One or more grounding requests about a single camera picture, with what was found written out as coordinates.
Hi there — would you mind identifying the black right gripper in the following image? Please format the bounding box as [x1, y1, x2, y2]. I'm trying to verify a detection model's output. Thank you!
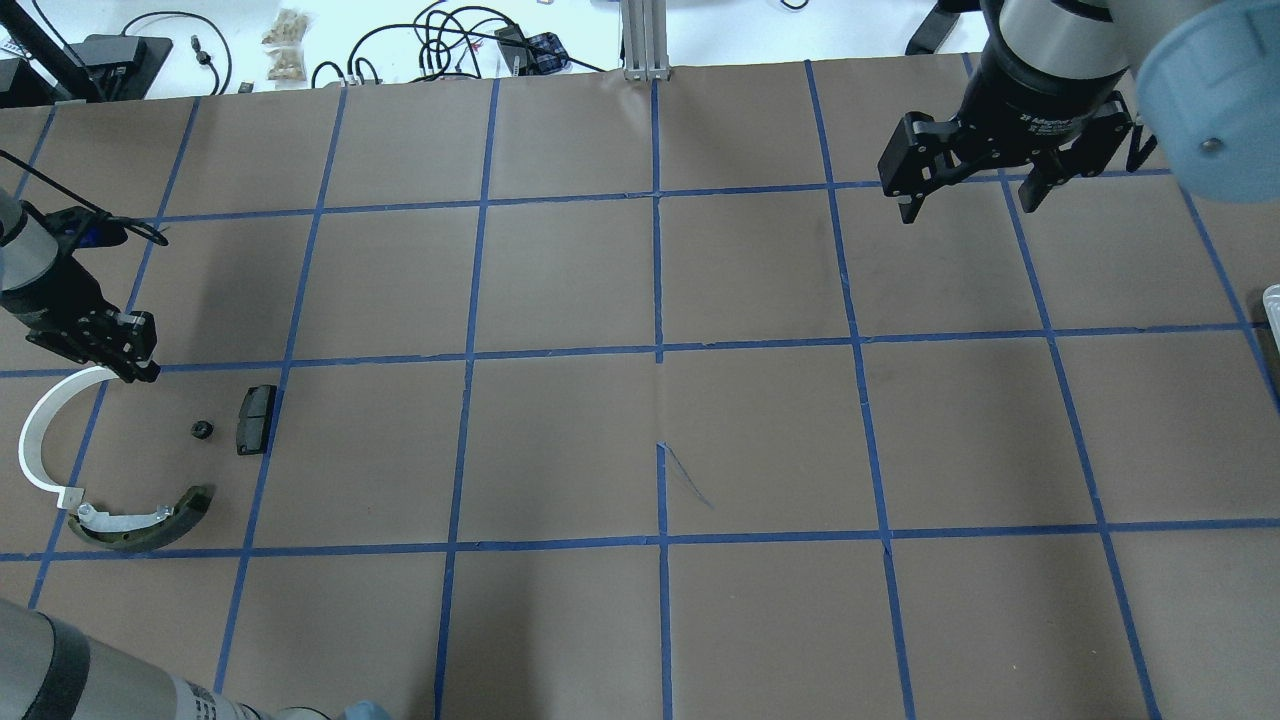
[878, 50, 1134, 224]

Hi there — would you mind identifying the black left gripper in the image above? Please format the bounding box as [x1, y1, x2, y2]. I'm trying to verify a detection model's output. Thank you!
[26, 301, 159, 383]

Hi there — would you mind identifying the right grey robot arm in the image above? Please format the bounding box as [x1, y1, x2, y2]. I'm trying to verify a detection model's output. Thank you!
[877, 1, 1279, 224]

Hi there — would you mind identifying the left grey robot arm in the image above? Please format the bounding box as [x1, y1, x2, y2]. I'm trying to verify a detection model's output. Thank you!
[1, 192, 166, 383]

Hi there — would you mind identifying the silver ribbed metal tray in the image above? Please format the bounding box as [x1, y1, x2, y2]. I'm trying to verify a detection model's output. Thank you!
[1261, 284, 1280, 340]

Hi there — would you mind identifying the white curved plastic strip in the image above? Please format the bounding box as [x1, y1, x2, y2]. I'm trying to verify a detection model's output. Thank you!
[17, 366, 118, 512]

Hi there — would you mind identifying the dark grey brake pad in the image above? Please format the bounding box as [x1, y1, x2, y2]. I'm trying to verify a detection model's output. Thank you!
[236, 384, 278, 456]

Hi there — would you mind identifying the green curved brake shoe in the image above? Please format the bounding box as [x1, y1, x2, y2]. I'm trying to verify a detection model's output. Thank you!
[67, 486, 215, 553]

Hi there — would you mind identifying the black power adapter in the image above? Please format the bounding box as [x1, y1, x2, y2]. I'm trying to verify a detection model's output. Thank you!
[64, 35, 174, 102]

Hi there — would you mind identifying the bag of small parts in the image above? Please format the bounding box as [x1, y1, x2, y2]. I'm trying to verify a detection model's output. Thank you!
[261, 8, 311, 83]

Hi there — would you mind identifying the aluminium frame post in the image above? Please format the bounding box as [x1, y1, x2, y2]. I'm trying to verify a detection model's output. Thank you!
[618, 0, 671, 82]

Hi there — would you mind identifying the black cable bundle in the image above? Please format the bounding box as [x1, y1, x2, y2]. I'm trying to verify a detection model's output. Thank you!
[310, 0, 611, 88]

